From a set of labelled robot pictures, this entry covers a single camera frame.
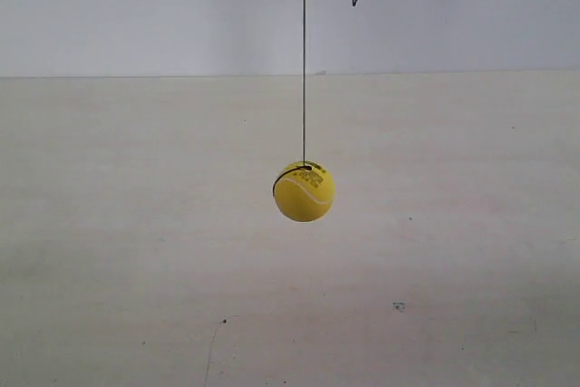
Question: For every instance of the yellow tennis ball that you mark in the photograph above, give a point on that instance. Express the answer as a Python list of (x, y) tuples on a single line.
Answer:
[(304, 191)]

